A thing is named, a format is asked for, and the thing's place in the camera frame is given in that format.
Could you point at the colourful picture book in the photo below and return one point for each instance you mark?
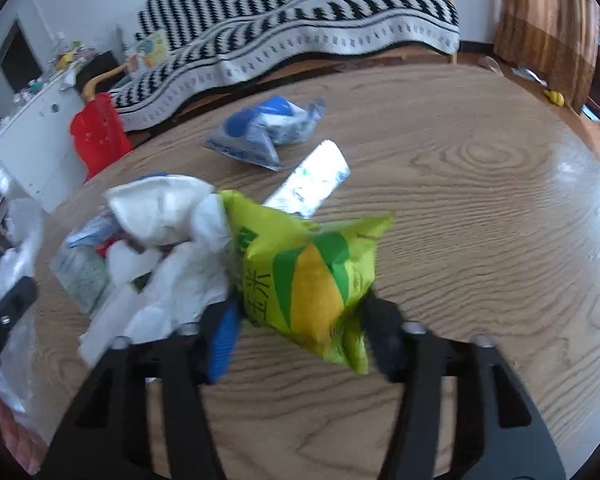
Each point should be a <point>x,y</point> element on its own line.
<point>150,50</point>

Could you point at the light blue white packet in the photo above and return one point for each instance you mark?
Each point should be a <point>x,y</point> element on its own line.
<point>87,232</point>

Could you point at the blue white crumpled wrapper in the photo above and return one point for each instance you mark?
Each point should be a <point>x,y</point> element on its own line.
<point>260,130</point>

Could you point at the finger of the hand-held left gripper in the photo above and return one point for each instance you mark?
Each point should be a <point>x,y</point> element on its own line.
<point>15,300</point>

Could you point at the white cabinet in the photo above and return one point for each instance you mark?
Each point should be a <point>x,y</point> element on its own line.
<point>35,135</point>

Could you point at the grey green speckled packet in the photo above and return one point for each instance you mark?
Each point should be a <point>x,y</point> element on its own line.
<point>80,275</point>

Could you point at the crumpled white tissue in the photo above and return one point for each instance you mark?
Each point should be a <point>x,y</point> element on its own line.
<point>155,205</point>

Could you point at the silver white flat wrapper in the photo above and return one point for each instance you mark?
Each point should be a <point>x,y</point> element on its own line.
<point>312,177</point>

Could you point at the white crumpled plastic bag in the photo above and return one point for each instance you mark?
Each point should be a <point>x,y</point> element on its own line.
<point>180,285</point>

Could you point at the brown curtain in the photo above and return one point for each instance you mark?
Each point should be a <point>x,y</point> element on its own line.
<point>545,25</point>

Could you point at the yellow toy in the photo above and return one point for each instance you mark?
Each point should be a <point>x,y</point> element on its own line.
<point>555,97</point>

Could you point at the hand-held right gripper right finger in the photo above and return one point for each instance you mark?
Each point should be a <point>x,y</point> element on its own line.
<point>385,342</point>

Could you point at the white blue paper sheet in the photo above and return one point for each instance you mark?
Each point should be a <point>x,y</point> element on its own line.
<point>530,75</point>

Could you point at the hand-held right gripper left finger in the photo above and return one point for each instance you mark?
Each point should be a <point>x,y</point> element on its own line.
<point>222,345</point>

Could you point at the green yellow snack bag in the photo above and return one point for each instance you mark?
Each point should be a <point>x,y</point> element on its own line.
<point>305,280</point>

